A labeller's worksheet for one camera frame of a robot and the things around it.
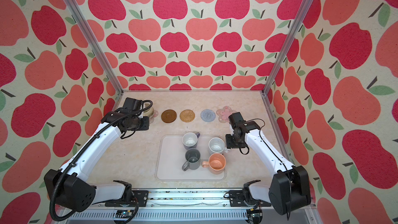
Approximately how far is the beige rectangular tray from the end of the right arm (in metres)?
0.05

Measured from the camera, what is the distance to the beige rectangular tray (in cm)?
82

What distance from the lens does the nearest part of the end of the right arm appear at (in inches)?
23.1
